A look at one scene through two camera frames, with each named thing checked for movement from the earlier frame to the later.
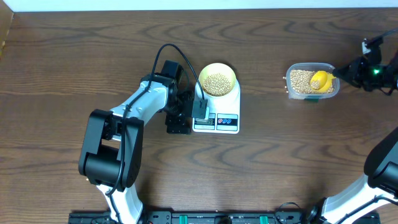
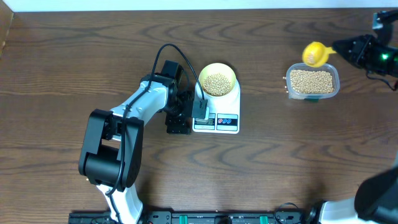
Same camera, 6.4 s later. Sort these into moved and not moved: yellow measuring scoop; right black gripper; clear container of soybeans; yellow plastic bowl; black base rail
Moved: yellow measuring scoop; right black gripper
Not moved: yellow plastic bowl; black base rail; clear container of soybeans
